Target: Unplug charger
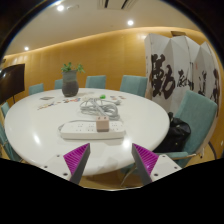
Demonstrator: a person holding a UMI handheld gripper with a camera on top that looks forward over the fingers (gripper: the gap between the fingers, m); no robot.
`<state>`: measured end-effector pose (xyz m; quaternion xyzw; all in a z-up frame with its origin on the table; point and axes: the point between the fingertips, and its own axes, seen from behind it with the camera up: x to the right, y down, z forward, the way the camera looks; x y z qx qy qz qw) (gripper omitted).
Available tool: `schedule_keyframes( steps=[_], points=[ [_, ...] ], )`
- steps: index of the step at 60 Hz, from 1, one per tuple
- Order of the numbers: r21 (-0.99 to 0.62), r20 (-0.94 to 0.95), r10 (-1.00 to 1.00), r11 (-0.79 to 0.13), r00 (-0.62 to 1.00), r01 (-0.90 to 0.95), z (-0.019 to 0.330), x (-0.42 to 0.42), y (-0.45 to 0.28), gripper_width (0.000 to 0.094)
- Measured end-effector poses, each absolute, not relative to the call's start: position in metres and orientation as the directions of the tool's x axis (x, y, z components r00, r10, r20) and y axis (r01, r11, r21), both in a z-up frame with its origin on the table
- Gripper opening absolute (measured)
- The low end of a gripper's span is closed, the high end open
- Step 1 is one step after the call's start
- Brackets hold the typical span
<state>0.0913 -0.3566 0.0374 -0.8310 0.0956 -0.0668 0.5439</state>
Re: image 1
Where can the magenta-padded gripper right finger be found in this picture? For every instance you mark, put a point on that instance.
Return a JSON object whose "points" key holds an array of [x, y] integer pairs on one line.
{"points": [[150, 163]]}

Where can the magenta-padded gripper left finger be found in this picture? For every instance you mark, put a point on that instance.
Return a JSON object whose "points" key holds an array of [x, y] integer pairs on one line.
{"points": [[71, 163]]}

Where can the white power strip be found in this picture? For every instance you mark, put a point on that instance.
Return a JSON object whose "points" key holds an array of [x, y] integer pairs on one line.
{"points": [[78, 130]]}

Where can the black bag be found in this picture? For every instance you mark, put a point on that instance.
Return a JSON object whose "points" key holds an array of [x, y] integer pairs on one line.
{"points": [[176, 133]]}

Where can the long row of colourful cards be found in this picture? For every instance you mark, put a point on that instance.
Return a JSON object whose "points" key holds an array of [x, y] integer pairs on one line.
{"points": [[45, 106]]}

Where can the large teal chair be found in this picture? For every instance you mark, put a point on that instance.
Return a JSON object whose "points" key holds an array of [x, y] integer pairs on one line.
{"points": [[196, 116]]}

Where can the small white box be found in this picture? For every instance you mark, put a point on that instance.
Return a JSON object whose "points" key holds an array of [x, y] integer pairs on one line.
{"points": [[88, 98]]}

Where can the dark flat card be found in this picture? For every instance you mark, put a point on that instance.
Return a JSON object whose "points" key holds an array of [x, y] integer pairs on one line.
{"points": [[46, 98]]}

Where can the short row of colourful cards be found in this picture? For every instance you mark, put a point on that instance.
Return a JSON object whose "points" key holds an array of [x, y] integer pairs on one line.
{"points": [[117, 97]]}

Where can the small green object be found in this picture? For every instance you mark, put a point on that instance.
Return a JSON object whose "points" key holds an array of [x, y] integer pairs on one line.
{"points": [[103, 96]]}

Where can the potted plant in grey vase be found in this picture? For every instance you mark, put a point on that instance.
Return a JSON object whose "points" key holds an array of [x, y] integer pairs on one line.
{"points": [[70, 86]]}

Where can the group of teal chairs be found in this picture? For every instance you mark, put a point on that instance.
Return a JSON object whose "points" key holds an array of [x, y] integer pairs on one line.
{"points": [[133, 85]]}

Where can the white calligraphy folding screen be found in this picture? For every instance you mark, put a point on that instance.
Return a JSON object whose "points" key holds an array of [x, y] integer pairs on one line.
{"points": [[173, 66]]}

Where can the black television screen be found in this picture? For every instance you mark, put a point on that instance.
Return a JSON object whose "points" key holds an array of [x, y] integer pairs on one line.
{"points": [[11, 81]]}

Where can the group of ceiling lights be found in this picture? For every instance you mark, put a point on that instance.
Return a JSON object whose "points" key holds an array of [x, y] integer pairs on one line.
{"points": [[130, 22]]}

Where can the ceiling air vent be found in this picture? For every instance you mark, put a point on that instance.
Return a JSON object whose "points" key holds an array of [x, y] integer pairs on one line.
{"points": [[116, 3]]}

